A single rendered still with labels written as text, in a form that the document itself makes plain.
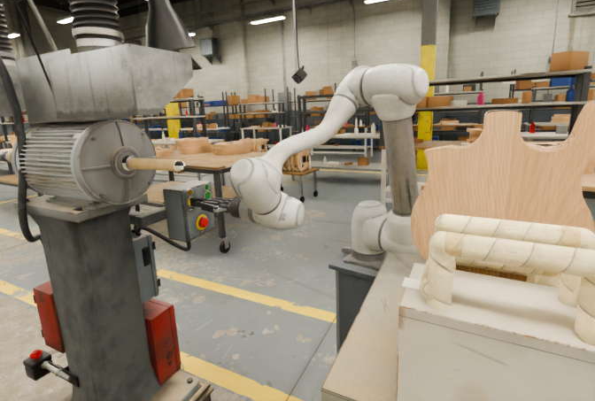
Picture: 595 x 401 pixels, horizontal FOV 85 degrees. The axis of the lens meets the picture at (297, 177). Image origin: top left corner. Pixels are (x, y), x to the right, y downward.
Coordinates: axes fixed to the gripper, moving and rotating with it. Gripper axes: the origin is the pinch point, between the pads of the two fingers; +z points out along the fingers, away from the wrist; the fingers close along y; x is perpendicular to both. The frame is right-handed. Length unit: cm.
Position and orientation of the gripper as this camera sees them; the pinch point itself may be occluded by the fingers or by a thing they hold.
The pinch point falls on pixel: (198, 202)
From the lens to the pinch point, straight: 123.2
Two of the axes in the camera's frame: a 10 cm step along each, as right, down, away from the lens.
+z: -9.0, -0.6, 4.4
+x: -0.4, -9.8, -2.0
